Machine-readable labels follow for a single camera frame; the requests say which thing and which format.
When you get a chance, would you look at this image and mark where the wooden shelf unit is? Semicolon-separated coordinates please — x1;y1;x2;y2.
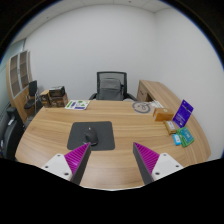
5;50;34;123

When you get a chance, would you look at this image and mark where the brown cardboard box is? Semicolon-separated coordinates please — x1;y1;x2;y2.
49;93;69;108

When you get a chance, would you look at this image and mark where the small tan box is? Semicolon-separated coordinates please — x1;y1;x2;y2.
163;120;178;135

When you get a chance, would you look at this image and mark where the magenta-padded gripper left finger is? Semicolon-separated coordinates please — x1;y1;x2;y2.
41;142;92;186

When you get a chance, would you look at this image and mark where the wooden side desk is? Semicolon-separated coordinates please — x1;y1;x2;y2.
136;79;183;109

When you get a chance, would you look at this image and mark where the black mesh office chair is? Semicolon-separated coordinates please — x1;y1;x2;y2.
88;71;138;102

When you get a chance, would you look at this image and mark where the orange-brown cardboard box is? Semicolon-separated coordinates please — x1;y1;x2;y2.
152;107;175;122

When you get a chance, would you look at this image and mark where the black cardboard box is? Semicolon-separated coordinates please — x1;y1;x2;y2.
48;85;66;98

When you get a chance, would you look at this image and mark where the large black office chair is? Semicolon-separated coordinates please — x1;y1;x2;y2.
0;106;26;160

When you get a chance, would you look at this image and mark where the green flat package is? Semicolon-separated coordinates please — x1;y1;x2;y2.
175;126;195;148

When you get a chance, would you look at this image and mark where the colourful printed leaflet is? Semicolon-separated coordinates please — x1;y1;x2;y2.
64;99;91;111

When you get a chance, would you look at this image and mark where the grey backpack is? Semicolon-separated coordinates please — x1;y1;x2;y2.
98;77;125;101

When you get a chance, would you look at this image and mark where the small dark cardboard box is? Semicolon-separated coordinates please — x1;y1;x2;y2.
39;89;52;108

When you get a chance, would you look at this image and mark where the purple upright card package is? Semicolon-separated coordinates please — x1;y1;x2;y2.
172;99;195;129

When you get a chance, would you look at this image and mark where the dark grey computer mouse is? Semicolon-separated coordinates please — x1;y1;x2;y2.
83;126;100;147

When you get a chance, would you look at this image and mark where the dark grey mouse pad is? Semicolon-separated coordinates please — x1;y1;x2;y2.
66;120;116;152

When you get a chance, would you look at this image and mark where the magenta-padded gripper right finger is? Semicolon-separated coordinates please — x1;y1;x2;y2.
132;142;184;186

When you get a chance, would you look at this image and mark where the small blue box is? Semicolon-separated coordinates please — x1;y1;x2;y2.
172;133;183;147

